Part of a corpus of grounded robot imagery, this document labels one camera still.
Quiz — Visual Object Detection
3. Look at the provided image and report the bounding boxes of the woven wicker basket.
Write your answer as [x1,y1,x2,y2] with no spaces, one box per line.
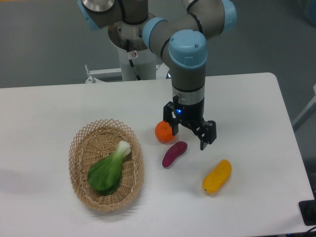
[69,119,144,212]

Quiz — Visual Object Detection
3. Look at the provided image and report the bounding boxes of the white table leg frame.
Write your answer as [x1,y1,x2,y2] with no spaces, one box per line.
[292,85,316,132]

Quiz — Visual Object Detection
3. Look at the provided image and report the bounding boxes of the black box at table edge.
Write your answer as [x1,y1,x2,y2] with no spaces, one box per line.
[298,200,316,226]

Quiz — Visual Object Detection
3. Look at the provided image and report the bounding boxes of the purple sweet potato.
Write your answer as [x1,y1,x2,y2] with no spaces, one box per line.
[162,141,188,168]

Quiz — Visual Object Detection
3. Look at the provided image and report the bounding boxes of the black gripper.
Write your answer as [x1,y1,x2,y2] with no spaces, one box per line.
[163,95,217,151]

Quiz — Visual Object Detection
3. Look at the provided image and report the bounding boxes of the orange tangerine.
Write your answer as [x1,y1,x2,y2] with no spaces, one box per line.
[155,120,175,143]

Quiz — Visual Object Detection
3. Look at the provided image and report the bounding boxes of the yellow mango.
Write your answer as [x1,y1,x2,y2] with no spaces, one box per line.
[202,159,232,194]

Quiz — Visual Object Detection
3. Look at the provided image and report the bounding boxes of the blue object top right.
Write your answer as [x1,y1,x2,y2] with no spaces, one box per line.
[304,0,316,26]

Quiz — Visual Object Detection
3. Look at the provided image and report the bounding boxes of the green bok choy vegetable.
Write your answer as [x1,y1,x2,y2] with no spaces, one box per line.
[87,141,131,196]

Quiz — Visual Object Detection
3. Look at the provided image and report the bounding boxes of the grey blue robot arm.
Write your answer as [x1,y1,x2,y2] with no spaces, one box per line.
[77,0,237,150]

